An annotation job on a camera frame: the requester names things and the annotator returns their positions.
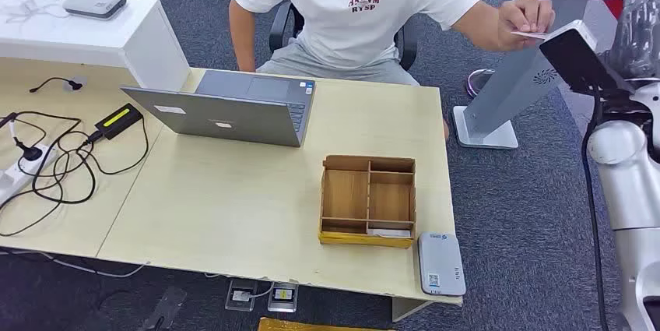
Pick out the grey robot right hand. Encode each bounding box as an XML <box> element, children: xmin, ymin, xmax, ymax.
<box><xmin>607</xmin><ymin>0</ymin><xmax>660</xmax><ymax>82</ymax></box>

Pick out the white desk leg panel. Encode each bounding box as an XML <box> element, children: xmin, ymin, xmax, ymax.
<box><xmin>391</xmin><ymin>296</ymin><xmax>433</xmax><ymax>322</ymax></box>

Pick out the person's left hand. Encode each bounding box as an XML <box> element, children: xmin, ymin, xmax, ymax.
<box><xmin>497</xmin><ymin>0</ymin><xmax>556</xmax><ymax>52</ymax></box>

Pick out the short black cable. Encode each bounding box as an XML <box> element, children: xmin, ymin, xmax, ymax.
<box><xmin>28</xmin><ymin>77</ymin><xmax>83</xmax><ymax>94</ymax></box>

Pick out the grey kiosk stand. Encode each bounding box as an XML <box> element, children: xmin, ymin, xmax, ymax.
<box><xmin>452</xmin><ymin>0</ymin><xmax>627</xmax><ymax>150</ymax></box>

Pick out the white charger block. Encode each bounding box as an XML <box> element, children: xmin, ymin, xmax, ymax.
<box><xmin>0</xmin><ymin>0</ymin><xmax>38</xmax><ymax>17</ymax></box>

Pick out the thick black power cord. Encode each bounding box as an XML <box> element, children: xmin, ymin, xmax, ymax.
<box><xmin>0</xmin><ymin>111</ymin><xmax>104</xmax><ymax>238</ymax></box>

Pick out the yellow package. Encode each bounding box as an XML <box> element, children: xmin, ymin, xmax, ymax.
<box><xmin>258</xmin><ymin>317</ymin><xmax>398</xmax><ymax>331</ymax></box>

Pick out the black adapter with yellow label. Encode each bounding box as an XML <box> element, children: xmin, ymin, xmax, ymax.
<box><xmin>94</xmin><ymin>104</ymin><xmax>144</xmax><ymax>141</ymax></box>

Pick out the black office chair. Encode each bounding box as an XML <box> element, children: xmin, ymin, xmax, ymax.
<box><xmin>269</xmin><ymin>1</ymin><xmax>418</xmax><ymax>72</ymax></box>

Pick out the round silver purple base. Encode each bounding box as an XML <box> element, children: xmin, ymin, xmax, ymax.
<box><xmin>466</xmin><ymin>68</ymin><xmax>496</xmax><ymax>98</ymax></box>

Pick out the grey card reader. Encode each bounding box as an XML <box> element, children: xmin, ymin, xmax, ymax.
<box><xmin>62</xmin><ymin>0</ymin><xmax>128</xmax><ymax>20</ymax></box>
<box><xmin>417</xmin><ymin>231</ymin><xmax>467</xmax><ymax>298</ymax></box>

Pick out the red barrier belt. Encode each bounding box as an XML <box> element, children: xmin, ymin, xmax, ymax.
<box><xmin>603</xmin><ymin>0</ymin><xmax>626</xmax><ymax>21</ymax></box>

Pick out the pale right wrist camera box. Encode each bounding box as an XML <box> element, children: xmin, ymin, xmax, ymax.
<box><xmin>539</xmin><ymin>19</ymin><xmax>636</xmax><ymax>97</ymax></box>

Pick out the wooden compartment organizer box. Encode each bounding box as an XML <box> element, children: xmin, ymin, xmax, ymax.
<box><xmin>318</xmin><ymin>155</ymin><xmax>417</xmax><ymax>250</ymax></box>

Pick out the grey laptop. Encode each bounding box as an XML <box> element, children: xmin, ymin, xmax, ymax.
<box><xmin>121</xmin><ymin>69</ymin><xmax>317</xmax><ymax>148</ymax></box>

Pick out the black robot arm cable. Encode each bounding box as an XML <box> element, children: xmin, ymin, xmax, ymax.
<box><xmin>581</xmin><ymin>86</ymin><xmax>612</xmax><ymax>331</ymax></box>

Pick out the thin white cable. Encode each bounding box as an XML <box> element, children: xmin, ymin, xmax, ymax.
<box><xmin>0</xmin><ymin>0</ymin><xmax>69</xmax><ymax>24</ymax></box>

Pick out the floor socket with yellow label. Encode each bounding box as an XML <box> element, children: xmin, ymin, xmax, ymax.
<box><xmin>267</xmin><ymin>282</ymin><xmax>299</xmax><ymax>314</ymax></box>

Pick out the dark robot left hand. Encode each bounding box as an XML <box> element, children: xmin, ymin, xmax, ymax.
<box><xmin>139</xmin><ymin>286</ymin><xmax>188</xmax><ymax>331</ymax></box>

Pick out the white reception counter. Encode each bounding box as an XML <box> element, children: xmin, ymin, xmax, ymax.
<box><xmin>0</xmin><ymin>0</ymin><xmax>191</xmax><ymax>93</ymax></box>

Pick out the floor socket with white plug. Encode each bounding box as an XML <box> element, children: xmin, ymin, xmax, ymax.
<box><xmin>225</xmin><ymin>278</ymin><xmax>258</xmax><ymax>312</ymax></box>

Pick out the thin black adapter cable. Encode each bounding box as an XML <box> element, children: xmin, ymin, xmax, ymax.
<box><xmin>77</xmin><ymin>117</ymin><xmax>150</xmax><ymax>176</ymax></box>

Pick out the white cable under desk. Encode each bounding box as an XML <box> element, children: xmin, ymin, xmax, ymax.
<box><xmin>0</xmin><ymin>248</ymin><xmax>150</xmax><ymax>279</ymax></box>

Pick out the person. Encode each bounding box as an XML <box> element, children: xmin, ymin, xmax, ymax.
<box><xmin>228</xmin><ymin>0</ymin><xmax>556</xmax><ymax>87</ymax></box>

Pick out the white power strip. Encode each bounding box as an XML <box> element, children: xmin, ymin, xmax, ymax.
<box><xmin>0</xmin><ymin>143</ymin><xmax>58</xmax><ymax>206</ymax></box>

